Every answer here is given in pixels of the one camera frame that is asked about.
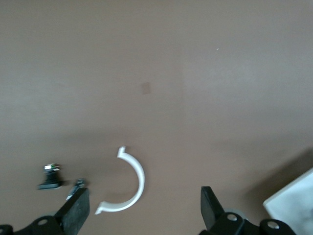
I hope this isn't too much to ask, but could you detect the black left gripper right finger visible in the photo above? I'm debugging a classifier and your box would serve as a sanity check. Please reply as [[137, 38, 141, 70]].
[[200, 186, 260, 235]]

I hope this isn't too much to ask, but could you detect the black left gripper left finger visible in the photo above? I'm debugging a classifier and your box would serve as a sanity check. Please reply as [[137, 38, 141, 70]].
[[14, 187, 90, 235]]

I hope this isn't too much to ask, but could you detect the small grey black switch part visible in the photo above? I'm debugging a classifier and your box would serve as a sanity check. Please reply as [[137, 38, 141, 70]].
[[66, 178, 86, 197]]

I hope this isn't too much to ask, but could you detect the small black bracket part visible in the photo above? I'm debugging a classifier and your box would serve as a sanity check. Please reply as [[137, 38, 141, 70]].
[[36, 163, 65, 190]]

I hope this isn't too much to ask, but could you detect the white curved bracket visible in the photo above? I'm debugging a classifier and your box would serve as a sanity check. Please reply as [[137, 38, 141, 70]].
[[94, 146, 146, 216]]

